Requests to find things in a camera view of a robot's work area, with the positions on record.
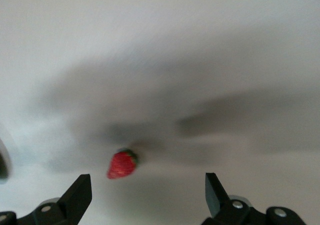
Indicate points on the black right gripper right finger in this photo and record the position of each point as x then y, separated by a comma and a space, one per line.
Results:
220, 207

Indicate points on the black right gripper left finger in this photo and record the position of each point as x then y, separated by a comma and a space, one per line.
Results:
72, 205

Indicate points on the red strawberry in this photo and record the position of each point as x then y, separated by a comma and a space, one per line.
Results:
121, 165

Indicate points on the pale green round plate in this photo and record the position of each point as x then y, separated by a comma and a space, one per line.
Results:
3, 165

